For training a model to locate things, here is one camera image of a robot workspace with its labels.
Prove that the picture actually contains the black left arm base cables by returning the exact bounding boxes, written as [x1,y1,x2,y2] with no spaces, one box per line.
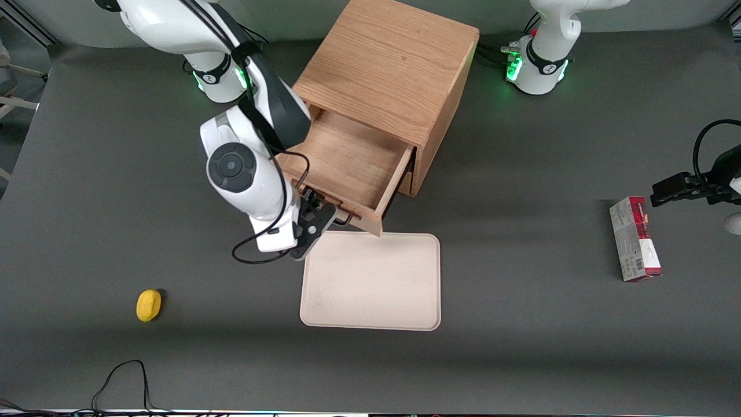
[475,13,542,68]

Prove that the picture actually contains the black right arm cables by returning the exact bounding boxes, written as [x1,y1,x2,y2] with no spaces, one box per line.
[179,0,311,265]

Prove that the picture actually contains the black looped table cable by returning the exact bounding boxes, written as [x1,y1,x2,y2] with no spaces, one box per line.
[0,360,174,415]

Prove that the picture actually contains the white metal stand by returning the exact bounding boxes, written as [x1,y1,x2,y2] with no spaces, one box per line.
[0,41,48,181]

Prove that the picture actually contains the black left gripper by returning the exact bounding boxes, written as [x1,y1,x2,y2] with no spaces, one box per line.
[650,145,741,208]

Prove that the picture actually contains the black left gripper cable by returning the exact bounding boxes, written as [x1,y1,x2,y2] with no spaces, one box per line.
[693,119,741,186]

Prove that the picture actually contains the wooden drawer cabinet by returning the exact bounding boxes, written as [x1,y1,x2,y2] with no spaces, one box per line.
[292,0,481,199]

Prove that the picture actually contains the grey red carton box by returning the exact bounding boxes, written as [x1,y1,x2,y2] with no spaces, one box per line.
[609,196,663,283]

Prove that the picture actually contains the yellow lemon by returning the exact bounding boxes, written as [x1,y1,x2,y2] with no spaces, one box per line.
[136,289,162,323]

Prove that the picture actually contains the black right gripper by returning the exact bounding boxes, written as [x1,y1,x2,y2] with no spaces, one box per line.
[289,186,339,262]

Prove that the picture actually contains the beige rectangular tray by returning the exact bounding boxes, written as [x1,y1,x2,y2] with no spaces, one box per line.
[299,231,442,332]

